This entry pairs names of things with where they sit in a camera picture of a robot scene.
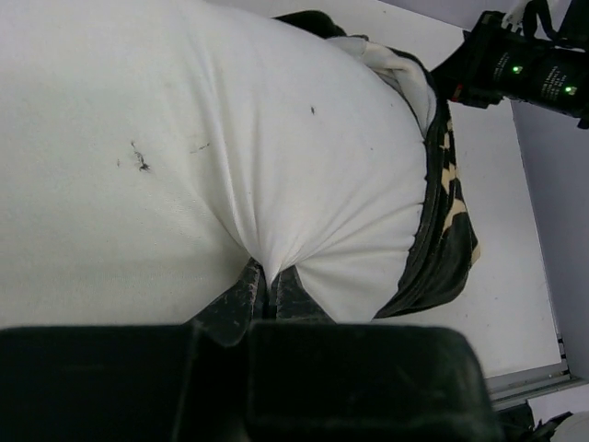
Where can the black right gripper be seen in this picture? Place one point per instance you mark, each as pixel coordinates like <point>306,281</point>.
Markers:
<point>520,56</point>

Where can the white pillow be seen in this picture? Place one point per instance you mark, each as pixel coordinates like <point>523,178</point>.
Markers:
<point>150,149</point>

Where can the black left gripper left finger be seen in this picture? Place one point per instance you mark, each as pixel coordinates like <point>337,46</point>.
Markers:
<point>132,383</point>

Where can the black floral pillowcase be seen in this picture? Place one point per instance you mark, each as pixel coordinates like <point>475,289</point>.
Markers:
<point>446,245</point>

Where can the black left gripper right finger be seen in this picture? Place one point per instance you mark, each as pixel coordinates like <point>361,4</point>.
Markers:
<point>310,379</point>

